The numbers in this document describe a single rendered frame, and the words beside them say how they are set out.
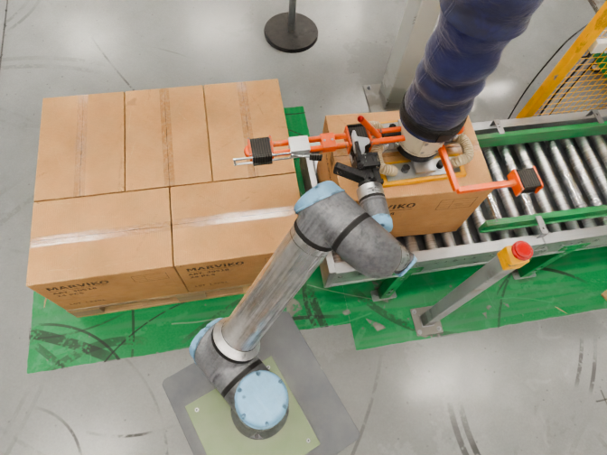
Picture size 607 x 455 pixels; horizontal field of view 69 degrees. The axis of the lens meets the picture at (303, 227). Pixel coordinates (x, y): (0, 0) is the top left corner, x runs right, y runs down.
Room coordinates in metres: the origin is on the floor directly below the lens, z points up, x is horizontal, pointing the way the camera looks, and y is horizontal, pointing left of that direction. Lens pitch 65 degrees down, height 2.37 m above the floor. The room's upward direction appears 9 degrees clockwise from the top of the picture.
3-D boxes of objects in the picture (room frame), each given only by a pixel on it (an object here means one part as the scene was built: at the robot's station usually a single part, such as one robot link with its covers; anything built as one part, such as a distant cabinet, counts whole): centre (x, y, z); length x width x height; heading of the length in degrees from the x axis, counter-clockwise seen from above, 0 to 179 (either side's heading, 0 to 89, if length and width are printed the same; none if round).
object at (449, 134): (1.07, -0.38, 1.19); 0.23 x 0.23 x 0.04
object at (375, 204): (0.70, -0.23, 1.07); 0.12 x 0.09 x 0.10; 18
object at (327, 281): (0.97, -0.04, 0.48); 0.70 x 0.03 x 0.15; 18
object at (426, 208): (1.07, -0.36, 0.75); 0.60 x 0.40 x 0.40; 106
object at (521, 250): (0.67, -0.74, 1.02); 0.07 x 0.07 x 0.04
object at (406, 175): (0.98, -0.41, 0.97); 0.34 x 0.10 x 0.05; 109
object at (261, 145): (0.89, 0.19, 1.08); 0.08 x 0.07 x 0.05; 109
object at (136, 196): (1.06, 0.68, 0.34); 1.20 x 1.00 x 0.40; 108
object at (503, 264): (0.67, -0.74, 0.50); 0.07 x 0.07 x 1.00; 18
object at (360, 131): (0.99, -0.14, 1.08); 0.10 x 0.08 x 0.06; 19
